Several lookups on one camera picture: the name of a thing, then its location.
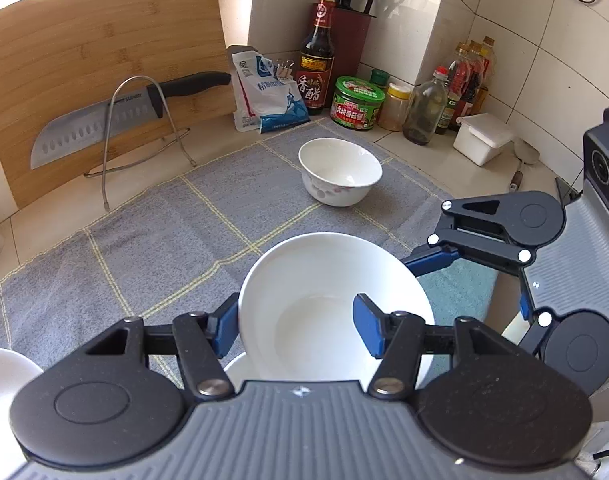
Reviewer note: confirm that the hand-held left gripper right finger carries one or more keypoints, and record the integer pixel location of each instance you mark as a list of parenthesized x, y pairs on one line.
[(367, 327)]

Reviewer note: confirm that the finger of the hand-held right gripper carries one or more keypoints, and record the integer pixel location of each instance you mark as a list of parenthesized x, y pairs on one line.
[(429, 261), (523, 305)]

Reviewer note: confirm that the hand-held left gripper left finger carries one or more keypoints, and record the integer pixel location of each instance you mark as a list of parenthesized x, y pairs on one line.
[(228, 324)]

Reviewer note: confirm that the white floral bowl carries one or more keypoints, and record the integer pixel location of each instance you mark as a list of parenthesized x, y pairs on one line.
[(244, 367), (334, 160), (309, 280)]

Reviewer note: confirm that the white fruit print plate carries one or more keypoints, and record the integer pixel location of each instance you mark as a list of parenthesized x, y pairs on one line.
[(9, 385)]

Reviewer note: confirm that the grey teal checked towel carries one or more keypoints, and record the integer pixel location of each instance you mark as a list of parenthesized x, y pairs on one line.
[(159, 220)]

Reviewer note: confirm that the metal spatula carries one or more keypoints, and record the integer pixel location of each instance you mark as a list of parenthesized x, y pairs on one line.
[(527, 152)]

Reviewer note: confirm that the white seasoning box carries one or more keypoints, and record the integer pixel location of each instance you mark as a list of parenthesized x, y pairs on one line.
[(479, 145)]

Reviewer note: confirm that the red capped glass bottle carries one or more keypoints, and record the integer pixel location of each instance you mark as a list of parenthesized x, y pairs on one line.
[(424, 115)]

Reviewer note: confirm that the yellow lidded jar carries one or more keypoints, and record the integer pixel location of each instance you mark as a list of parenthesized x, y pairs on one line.
[(394, 110)]

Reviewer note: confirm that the green lidded sauce jar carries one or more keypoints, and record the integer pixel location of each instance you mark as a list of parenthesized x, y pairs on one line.
[(357, 110)]

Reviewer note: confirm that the small green capped jar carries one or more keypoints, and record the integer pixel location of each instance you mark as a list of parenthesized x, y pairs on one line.
[(379, 76)]

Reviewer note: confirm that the amber oil bottle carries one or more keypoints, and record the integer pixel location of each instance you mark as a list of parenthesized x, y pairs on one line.
[(486, 75)]

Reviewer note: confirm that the dark red knife block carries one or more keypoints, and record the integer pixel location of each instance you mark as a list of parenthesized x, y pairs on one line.
[(349, 45)]

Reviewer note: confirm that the dark vinegar bottle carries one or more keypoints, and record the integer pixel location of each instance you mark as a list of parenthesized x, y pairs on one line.
[(315, 60)]

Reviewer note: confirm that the white blue salt bag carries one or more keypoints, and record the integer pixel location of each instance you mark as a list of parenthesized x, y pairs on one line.
[(264, 95)]

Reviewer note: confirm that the metal binder clip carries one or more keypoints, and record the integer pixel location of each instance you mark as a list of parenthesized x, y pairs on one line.
[(283, 69)]

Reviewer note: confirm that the bamboo cutting board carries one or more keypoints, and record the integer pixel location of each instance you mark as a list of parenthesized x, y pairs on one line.
[(84, 35)]

